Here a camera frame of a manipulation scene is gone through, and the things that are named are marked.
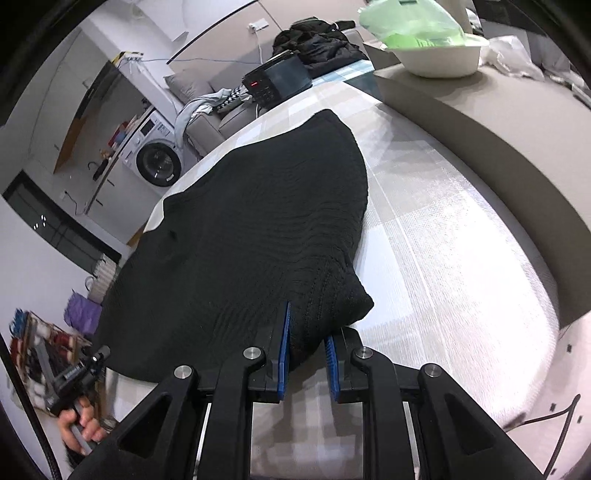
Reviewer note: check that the black keypad device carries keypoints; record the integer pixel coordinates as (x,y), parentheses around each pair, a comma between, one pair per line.
(277,81)

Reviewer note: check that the black white striped cloth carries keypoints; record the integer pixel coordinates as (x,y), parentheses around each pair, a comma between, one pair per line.
(233,99)

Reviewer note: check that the light blue table cover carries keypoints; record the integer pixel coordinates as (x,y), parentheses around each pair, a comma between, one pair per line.
(341,71)

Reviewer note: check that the clear plastic bag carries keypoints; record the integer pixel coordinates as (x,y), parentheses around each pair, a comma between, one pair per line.
(510,55)

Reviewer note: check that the grey side counter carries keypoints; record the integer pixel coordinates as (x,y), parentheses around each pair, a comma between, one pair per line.
(508,129)

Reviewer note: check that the black glass cabinet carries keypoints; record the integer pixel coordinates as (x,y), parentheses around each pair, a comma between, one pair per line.
(55,221)

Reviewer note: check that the pile of black clothes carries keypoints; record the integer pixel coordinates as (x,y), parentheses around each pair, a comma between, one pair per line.
(318,46)

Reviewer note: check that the white bowl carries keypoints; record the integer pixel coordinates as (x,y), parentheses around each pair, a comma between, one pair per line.
(438,62)

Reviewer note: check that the white washing machine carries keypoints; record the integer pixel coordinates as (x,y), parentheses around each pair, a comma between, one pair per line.
(154,161)

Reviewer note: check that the white garment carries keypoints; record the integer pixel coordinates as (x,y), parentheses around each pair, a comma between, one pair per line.
(194,108)

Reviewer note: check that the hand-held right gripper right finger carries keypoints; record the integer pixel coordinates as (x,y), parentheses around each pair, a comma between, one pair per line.
(331,369)

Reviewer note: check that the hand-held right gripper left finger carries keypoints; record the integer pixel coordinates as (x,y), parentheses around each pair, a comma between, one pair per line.
(285,350)

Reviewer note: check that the purple bag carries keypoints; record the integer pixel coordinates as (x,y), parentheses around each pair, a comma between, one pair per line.
(81,311)

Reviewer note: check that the black knit sweater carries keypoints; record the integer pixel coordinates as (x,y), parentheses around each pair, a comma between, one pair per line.
(254,221)

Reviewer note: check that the grey sofa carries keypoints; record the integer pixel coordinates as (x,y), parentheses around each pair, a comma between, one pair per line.
(235,123)

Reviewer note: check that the colourful patterned box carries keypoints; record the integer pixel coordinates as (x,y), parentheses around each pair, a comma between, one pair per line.
(41,350)

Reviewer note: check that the person's left hand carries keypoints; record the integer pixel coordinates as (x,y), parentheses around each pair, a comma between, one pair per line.
(87,429)

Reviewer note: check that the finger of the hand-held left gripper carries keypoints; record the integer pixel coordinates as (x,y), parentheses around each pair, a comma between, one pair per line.
(99,360)

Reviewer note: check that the green plastic bag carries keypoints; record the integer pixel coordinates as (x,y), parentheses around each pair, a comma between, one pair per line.
(406,23)

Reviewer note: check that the white power strip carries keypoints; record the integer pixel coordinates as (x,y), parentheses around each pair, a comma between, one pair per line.
(259,25)

